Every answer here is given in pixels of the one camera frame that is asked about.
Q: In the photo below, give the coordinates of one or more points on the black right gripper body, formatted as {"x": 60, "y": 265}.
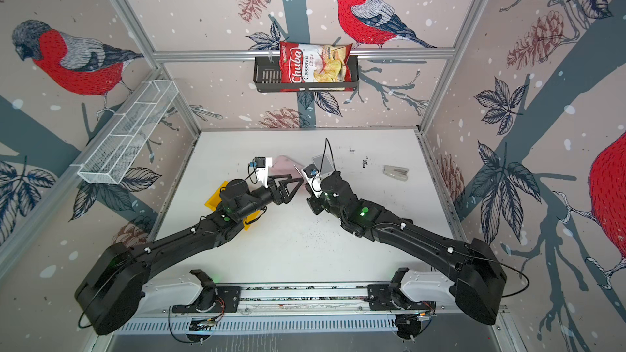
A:
{"x": 317, "y": 206}

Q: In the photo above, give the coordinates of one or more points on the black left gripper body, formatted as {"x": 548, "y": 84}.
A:
{"x": 278, "y": 197}

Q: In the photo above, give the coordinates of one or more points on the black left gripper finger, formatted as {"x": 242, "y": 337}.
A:
{"x": 287, "y": 195}
{"x": 289, "y": 183}

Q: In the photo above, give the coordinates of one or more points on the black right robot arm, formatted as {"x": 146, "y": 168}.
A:
{"x": 478, "y": 280}

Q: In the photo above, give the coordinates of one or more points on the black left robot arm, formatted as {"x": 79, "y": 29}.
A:
{"x": 112, "y": 290}

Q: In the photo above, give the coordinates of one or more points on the yellow plastic bin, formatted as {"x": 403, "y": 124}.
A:
{"x": 215, "y": 200}

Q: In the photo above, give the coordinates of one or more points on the pink rectangular case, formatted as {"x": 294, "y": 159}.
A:
{"x": 283, "y": 165}

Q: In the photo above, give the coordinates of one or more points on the small grey white box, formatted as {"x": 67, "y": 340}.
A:
{"x": 324, "y": 164}

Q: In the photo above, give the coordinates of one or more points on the red cassava chips bag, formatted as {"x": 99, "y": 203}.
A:
{"x": 307, "y": 63}

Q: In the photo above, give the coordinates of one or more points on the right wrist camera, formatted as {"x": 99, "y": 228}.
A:
{"x": 313, "y": 179}

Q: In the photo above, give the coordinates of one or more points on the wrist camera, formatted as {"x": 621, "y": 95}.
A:
{"x": 259, "y": 169}
{"x": 313, "y": 179}

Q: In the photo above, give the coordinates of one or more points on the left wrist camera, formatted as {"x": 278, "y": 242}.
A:
{"x": 259, "y": 169}

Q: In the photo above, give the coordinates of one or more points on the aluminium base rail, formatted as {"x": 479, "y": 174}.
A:
{"x": 418, "y": 286}

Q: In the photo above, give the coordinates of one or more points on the black wall basket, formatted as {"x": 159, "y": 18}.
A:
{"x": 267, "y": 78}

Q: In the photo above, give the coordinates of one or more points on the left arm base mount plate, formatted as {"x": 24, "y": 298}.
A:
{"x": 212, "y": 298}

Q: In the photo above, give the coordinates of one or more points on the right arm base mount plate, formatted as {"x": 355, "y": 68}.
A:
{"x": 388, "y": 297}

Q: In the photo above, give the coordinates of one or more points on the white wire mesh shelf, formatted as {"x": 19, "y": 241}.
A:
{"x": 114, "y": 155}

